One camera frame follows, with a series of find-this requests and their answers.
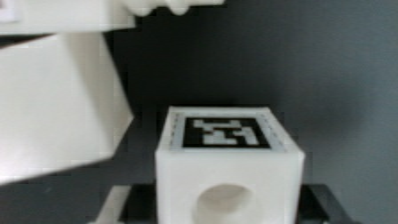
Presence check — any small white tagged cube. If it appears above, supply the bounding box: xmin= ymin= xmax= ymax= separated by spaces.
xmin=154 ymin=107 xmax=305 ymax=224

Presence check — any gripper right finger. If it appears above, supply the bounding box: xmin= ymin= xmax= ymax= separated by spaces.
xmin=299 ymin=184 xmax=358 ymax=224

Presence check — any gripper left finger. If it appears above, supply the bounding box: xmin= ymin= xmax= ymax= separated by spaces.
xmin=86 ymin=184 xmax=156 ymax=224

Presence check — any white chair seat block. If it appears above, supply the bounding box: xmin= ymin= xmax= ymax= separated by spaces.
xmin=0 ymin=0 xmax=225 ymax=186

